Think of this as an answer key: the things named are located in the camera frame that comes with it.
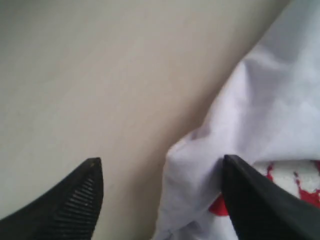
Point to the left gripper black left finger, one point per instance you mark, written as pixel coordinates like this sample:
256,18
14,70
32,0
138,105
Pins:
68,211

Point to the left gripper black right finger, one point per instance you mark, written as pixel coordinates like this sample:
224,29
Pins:
261,210

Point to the white t-shirt red print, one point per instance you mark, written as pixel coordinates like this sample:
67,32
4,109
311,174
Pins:
267,113

